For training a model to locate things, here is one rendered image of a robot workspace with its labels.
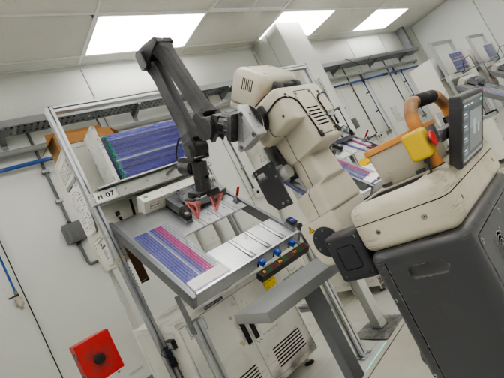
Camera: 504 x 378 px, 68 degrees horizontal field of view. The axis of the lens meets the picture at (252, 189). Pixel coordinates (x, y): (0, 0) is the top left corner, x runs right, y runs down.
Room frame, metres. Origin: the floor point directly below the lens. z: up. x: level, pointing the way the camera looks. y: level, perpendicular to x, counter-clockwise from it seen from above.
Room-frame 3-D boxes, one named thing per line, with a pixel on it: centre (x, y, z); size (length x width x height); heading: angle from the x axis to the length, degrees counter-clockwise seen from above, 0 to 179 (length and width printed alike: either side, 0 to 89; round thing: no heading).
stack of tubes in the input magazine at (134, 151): (2.19, 0.43, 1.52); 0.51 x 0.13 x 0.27; 130
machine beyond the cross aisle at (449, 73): (5.43, -3.30, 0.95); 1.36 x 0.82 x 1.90; 40
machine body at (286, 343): (2.24, 0.55, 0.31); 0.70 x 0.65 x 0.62; 130
